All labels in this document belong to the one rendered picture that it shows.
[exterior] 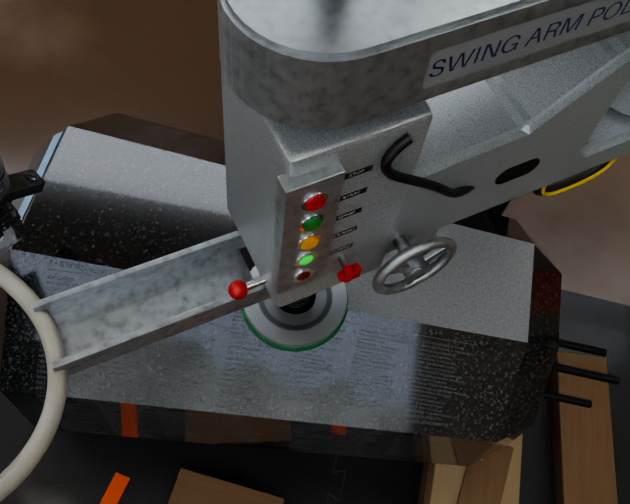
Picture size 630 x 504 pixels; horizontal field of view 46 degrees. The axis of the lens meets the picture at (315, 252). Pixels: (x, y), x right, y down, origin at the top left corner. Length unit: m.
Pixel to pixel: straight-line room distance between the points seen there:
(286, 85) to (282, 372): 0.94
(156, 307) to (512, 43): 0.72
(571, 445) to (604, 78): 1.46
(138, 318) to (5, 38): 2.11
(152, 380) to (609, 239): 1.79
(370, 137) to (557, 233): 1.96
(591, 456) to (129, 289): 1.57
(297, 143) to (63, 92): 2.19
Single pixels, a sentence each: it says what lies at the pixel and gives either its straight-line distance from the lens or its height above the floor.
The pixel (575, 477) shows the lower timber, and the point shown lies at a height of 0.09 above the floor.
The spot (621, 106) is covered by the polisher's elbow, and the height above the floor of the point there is 1.27.
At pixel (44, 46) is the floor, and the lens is 3.17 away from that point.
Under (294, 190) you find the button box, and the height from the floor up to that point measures 1.51.
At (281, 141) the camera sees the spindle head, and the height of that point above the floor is 1.54.
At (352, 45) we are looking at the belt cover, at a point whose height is 1.69.
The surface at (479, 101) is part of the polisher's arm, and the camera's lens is 1.15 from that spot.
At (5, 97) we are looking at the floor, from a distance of 3.04.
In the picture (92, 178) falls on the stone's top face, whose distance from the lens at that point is 1.74.
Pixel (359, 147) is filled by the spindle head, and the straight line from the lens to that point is 0.89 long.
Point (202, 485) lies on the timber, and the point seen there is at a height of 0.14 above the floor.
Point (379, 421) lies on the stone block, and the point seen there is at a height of 0.65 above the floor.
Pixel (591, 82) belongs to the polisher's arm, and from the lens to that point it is 1.16.
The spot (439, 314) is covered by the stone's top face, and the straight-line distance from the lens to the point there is 1.59.
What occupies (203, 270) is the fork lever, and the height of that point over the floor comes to 1.07.
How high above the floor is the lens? 2.24
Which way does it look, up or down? 61 degrees down
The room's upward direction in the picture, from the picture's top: 10 degrees clockwise
